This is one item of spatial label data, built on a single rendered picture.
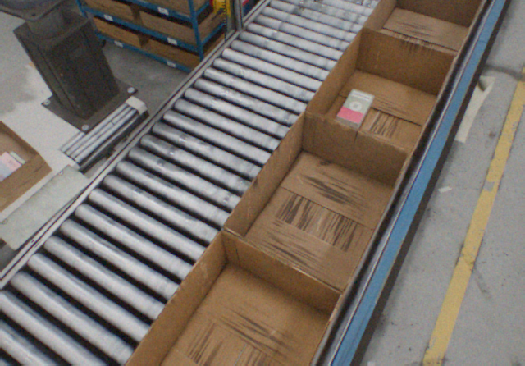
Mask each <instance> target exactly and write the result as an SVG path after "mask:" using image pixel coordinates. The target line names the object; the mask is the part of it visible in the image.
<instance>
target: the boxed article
mask: <svg viewBox="0 0 525 366"><path fill-rule="evenodd" d="M373 99H374V95H372V94H368V93H365V92H362V91H359V90H356V89H352V90H351V92H350V94H349V96H348V98H347V99H346V100H345V103H344V104H343V107H342V108H341V110H340V112H339V113H338V115H337V117H336V120H337V121H338V122H341V123H343V124H346V125H347V126H352V127H353V128H357V129H359V127H360V126H361V125H362V123H363V120H364V118H365V116H366V115H367V114H368V111H369V109H370V107H371V106H372V103H373Z"/></svg>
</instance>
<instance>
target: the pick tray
mask: <svg viewBox="0 0 525 366"><path fill-rule="evenodd" d="M5 152H8V153H9V154H10V153H12V152H15V153H16V154H17V155H19V156H20V157H21V158H23V159H24V160H25V163H23V164H22V165H21V166H19V167H18V168H17V169H16V170H15V171H13V172H12V173H11V174H9V175H8V176H7V177H5V178H4V179H3V180H1V181H0V212H1V211H3V210H4V209H5V208H7V207H8V206H9V205H10V204H12V203H13V202H14V201H16V200H17V199H18V198H20V197H21V196H22V195H23V194H24V193H25V192H26V191H28V190H29V189H31V188H32V187H33V186H34V185H36V184H37V183H38V182H40V181H41V180H42V179H43V178H44V177H45V176H47V175H48V174H49V173H50V172H52V171H53V170H52V168H51V167H50V166H49V165H48V164H47V163H46V161H45V160H44V159H43V157H42V156H41V155H40V154H39V152H38V151H36V150H35V149H34V148H33V147H32V146H30V145H29V144H28V143H27V142H26V141H24V140H23V139H22V138H21V137H20V136H19V135H18V134H17V133H15V132H14V131H13V130H12V129H10V128H9V127H8V126H6V125H5V124H4V123H3V122H1V121H0V156H2V155H3V154H4V153H5Z"/></svg>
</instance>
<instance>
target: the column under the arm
mask: <svg viewBox="0 0 525 366"><path fill-rule="evenodd" d="M59 7H60V9H61V12H62V15H63V17H64V19H65V21H66V24H65V26H64V27H63V28H62V29H61V30H60V31H58V32H56V33H55V34H50V35H44V36H41V35H36V34H33V33H32V31H31V30H30V28H29V26H28V24H27V22H25V23H24V24H22V25H20V26H18V27H17V28H15V29H14V30H13V32H14V35H15V36H16V37H17V39H18V40H19V42H20V43H21V46H22V47H23V49H24V50H25V51H26V53H27V54H28V56H29V57H30V60H31V61H32V63H33V64H34V67H35V68H36V70H37V72H38V73H39V74H40V76H41V77H42V79H43V81H44V82H45V84H46V86H47V87H48V88H49V90H50V91H51V93H52V95H51V96H50V97H48V98H47V99H45V100H44V101H43V102H41V105H42V106H44V107H46V108H47V109H48V110H50V111H51V112H53V113H55V114H56V115H58V116H59V117H60V118H62V119H63V120H65V121H67V122H68V123H70V124H71V125H73V126H74V127H76V128H77V129H79V130H81V131H82V132H84V133H85V134H87V133H89V132H90V131H91V130H92V129H93V128H94V127H95V126H96V125H98V124H99V123H100V122H101V121H103V120H104V119H105V118H106V117H108V116H109V115H110V114H111V113H112V112H114V111H115V110H116V109H118V108H119V107H120V106H121V105H122V104H123V103H124V102H125V101H127V100H128V99H129V98H130V97H132V96H133V95H134V94H135V93H137V92H138V90H137V89H135V88H133V87H132V86H130V85H128V84H126V83H125V82H123V81H121V80H118V79H117V78H116V77H114V75H113V74H112V71H111V67H110V66H109V64H108V62H107V59H106V57H105V55H104V52H103V50H102V48H101V46H100V43H99V41H98V36H97V35H96V33H95V31H94V28H93V26H92V24H91V22H90V20H89V18H87V17H85V16H82V15H81V14H77V13H75V12H73V11H71V10H69V9H67V8H65V7H63V6H59Z"/></svg>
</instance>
